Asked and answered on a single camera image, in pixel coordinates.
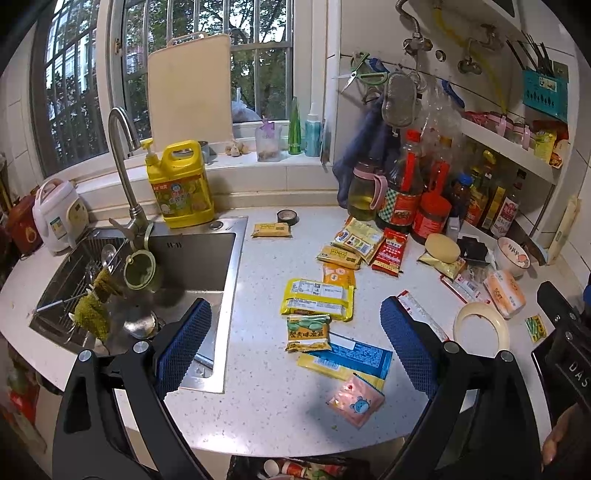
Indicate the yellow Enaak snack packet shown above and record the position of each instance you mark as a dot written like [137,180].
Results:
[360,238]

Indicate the white label vinegar bottle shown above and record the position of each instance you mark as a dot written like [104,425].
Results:
[509,208]

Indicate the yellow cracker packet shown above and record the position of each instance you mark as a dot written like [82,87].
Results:
[271,230]

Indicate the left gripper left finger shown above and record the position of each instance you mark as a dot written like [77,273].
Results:
[90,440]

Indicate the yellow noodle packet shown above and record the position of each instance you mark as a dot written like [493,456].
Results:
[309,297]

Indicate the red gold wafer packet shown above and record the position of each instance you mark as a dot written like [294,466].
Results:
[390,255]

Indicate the steel sink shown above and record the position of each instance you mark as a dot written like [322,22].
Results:
[195,263]

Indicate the white plastic ring lid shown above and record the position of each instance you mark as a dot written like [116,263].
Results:
[479,328]

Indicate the steel faucet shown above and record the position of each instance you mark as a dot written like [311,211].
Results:
[137,231]

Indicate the orange white tissue pack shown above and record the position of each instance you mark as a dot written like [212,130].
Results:
[505,292]

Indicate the wooden cutting board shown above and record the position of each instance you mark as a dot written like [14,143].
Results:
[188,91]

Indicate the red lid sauce jar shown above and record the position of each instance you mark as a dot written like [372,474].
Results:
[431,217]

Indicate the white wall shelf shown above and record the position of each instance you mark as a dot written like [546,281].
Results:
[524,159]

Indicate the teal spray bottle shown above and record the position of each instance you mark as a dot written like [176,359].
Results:
[313,133]

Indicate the white rice cooker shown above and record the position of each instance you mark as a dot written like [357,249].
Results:
[60,215]

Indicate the green yellow snack packet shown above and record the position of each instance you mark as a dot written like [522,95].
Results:
[308,333]

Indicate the green bottle on sill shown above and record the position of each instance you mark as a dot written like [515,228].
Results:
[294,129]

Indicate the yellow label oil bottle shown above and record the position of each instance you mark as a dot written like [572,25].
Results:
[482,175]

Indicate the red cap soy bottle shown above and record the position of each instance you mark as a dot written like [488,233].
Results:
[405,187]

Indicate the green handled scissors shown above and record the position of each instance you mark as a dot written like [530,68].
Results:
[361,71]

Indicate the orange cartoon packet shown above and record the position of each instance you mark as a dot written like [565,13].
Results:
[338,276]

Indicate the blue yellow wrapper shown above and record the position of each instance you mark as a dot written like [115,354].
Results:
[348,357]

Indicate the teal plastic basket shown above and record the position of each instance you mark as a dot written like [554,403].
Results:
[545,94]

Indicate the blue cap dark bottle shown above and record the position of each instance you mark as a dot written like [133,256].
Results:
[460,195]

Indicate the glass jar pink lid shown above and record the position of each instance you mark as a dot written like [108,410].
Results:
[367,191]

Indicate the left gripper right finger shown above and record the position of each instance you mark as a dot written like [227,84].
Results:
[501,441]

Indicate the yellow detergent jug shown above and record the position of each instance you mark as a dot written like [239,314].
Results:
[179,184]

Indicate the dark blue hanging cloth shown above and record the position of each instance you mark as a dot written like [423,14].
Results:
[376,143]

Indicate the chopstick paper package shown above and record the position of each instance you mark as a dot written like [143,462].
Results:
[564,229]

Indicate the grey scrub sponge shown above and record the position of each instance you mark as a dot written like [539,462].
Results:
[399,109]

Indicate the pink cartoon packet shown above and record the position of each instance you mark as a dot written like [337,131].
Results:
[356,400]

